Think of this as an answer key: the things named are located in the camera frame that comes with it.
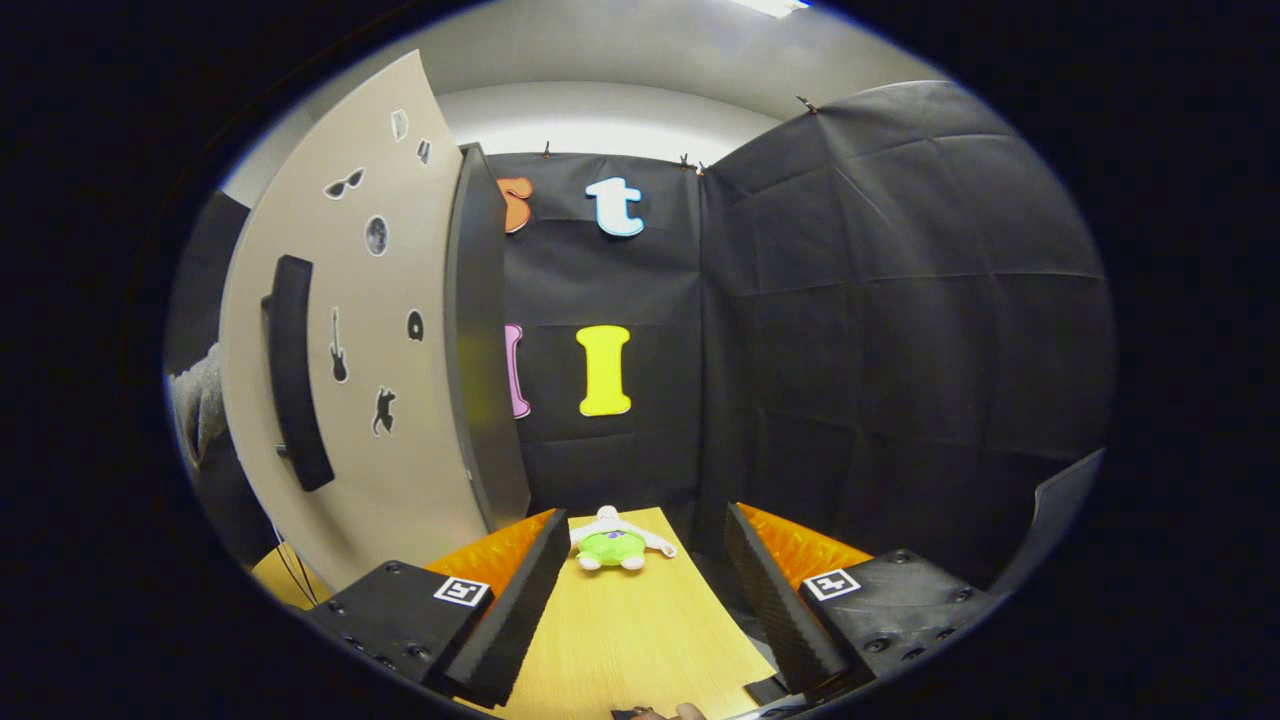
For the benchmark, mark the beige cabinet door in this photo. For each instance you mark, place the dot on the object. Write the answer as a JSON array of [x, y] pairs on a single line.
[[400, 480]]

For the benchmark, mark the long ceiling light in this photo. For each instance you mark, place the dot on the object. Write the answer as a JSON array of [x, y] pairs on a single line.
[[775, 5]]

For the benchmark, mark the pink plush starfish toy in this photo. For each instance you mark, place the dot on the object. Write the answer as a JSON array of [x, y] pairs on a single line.
[[612, 545]]

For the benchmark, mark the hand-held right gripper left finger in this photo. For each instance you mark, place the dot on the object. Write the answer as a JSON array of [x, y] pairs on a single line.
[[520, 590]]

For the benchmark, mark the black backdrop cloth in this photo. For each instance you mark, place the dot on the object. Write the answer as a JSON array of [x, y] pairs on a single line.
[[880, 300]]

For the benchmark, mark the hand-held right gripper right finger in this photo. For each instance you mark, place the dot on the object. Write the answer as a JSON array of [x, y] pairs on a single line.
[[770, 590]]

